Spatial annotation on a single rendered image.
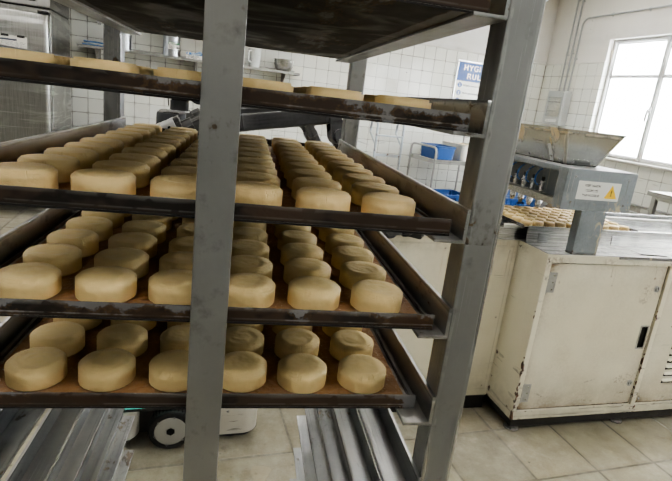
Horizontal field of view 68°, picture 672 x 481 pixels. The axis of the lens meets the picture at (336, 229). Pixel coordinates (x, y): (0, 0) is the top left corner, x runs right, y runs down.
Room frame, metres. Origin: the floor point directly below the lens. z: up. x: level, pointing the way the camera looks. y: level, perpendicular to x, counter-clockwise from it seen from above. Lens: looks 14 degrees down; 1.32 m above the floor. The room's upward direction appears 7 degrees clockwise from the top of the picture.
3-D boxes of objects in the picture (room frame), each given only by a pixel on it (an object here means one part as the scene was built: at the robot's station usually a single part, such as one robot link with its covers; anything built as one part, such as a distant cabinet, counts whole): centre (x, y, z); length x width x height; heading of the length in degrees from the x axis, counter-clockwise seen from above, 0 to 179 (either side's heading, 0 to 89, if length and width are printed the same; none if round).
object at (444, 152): (6.02, -1.09, 0.88); 0.40 x 0.30 x 0.16; 22
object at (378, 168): (0.72, -0.04, 1.23); 0.64 x 0.03 x 0.03; 11
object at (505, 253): (2.14, -0.41, 0.45); 0.70 x 0.34 x 0.90; 106
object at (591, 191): (2.28, -0.90, 1.01); 0.72 x 0.33 x 0.34; 16
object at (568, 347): (2.41, -1.35, 0.42); 1.28 x 0.72 x 0.84; 106
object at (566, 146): (2.28, -0.90, 1.25); 0.56 x 0.29 x 0.14; 16
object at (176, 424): (1.60, 0.52, 0.08); 0.16 x 0.06 x 0.16; 107
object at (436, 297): (0.72, -0.04, 1.14); 0.64 x 0.03 x 0.03; 11
